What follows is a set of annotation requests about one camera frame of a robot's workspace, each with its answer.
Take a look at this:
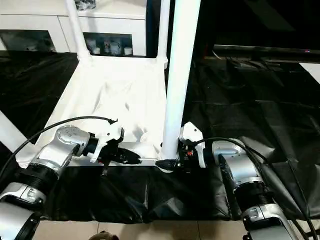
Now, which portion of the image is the white plastic table top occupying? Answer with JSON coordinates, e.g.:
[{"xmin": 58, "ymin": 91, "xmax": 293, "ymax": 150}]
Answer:
[{"xmin": 14, "ymin": 55, "xmax": 177, "ymax": 174}]

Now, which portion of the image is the white plastic table leg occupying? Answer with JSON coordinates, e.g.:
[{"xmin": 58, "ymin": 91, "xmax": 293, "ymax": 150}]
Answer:
[
  {"xmin": 155, "ymin": 0, "xmax": 171, "ymax": 70},
  {"xmin": 159, "ymin": 0, "xmax": 202, "ymax": 161},
  {"xmin": 64, "ymin": 0, "xmax": 91, "ymax": 65},
  {"xmin": 0, "ymin": 109, "xmax": 29, "ymax": 153}
]

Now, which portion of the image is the black mat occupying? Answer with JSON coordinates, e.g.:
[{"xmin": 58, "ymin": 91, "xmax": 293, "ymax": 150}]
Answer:
[{"xmin": 0, "ymin": 49, "xmax": 320, "ymax": 223}]

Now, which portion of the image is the white glass-door cabinet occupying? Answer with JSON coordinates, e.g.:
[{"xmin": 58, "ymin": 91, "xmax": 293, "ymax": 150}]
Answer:
[{"xmin": 0, "ymin": 0, "xmax": 148, "ymax": 57}]

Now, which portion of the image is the long black bar device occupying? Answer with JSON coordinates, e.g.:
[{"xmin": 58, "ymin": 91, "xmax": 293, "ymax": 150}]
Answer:
[{"xmin": 213, "ymin": 44, "xmax": 320, "ymax": 58}]

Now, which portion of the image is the white flat board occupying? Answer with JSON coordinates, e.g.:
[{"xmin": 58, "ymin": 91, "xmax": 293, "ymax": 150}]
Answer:
[{"xmin": 299, "ymin": 62, "xmax": 320, "ymax": 84}]

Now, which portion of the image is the dark grey bundle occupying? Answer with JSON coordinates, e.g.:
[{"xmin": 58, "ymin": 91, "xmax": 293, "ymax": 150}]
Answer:
[{"xmin": 74, "ymin": 0, "xmax": 98, "ymax": 11}]

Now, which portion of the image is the black left wrist camera cable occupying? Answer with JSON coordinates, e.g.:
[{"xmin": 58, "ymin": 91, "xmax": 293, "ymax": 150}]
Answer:
[{"xmin": 0, "ymin": 115, "xmax": 120, "ymax": 177}]

